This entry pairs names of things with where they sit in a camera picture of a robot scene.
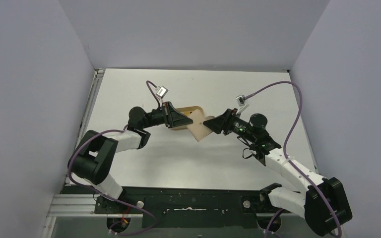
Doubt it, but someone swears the aluminium front frame rail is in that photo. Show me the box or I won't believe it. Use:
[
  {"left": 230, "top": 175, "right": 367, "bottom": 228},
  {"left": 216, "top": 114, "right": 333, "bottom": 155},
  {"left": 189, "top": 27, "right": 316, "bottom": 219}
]
[{"left": 40, "top": 194, "right": 107, "bottom": 238}]

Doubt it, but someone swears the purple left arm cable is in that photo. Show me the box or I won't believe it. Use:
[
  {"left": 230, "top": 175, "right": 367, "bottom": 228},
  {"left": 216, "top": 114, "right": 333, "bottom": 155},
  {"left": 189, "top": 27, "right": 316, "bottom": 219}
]
[{"left": 66, "top": 80, "right": 164, "bottom": 237}]

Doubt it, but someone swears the beige oval tray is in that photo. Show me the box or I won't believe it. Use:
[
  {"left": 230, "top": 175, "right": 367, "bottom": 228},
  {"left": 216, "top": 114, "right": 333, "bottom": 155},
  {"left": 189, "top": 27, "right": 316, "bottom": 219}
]
[{"left": 171, "top": 106, "right": 204, "bottom": 130}]

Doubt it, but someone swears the beige leather card holder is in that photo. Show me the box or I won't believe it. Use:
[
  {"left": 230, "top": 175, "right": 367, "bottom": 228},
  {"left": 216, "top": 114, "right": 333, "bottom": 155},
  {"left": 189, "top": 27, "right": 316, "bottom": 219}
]
[{"left": 187, "top": 109, "right": 214, "bottom": 142}]

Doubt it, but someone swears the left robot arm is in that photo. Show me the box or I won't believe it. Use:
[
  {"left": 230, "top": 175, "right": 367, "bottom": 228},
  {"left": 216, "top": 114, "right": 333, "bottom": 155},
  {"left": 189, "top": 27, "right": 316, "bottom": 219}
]
[{"left": 67, "top": 102, "right": 193, "bottom": 200}]

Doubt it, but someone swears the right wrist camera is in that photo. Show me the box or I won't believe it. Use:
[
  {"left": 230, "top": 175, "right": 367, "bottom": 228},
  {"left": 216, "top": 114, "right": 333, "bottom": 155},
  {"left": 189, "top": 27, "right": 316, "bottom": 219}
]
[{"left": 236, "top": 95, "right": 249, "bottom": 115}]

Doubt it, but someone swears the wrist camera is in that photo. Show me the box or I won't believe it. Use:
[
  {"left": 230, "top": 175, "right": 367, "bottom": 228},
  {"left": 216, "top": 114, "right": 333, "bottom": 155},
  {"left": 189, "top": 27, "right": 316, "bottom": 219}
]
[
  {"left": 155, "top": 86, "right": 169, "bottom": 99},
  {"left": 236, "top": 95, "right": 249, "bottom": 115}
]

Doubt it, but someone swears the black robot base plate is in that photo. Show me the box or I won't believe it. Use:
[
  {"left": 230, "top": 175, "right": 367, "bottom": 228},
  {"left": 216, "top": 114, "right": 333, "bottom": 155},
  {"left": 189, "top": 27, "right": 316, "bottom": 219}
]
[{"left": 61, "top": 184, "right": 293, "bottom": 231}]

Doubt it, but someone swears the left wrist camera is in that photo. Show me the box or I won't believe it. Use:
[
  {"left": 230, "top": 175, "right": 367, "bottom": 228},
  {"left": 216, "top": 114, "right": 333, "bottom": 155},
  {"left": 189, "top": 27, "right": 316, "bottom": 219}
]
[{"left": 155, "top": 86, "right": 169, "bottom": 99}]

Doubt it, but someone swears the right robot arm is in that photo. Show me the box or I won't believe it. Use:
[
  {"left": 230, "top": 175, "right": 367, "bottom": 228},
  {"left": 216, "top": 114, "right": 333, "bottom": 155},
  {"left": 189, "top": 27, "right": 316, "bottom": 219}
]
[{"left": 203, "top": 109, "right": 353, "bottom": 237}]

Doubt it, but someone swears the aluminium table edge rail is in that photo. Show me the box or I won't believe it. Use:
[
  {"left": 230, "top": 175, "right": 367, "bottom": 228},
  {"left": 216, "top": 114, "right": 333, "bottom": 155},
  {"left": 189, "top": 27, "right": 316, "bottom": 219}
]
[{"left": 64, "top": 69, "right": 106, "bottom": 184}]

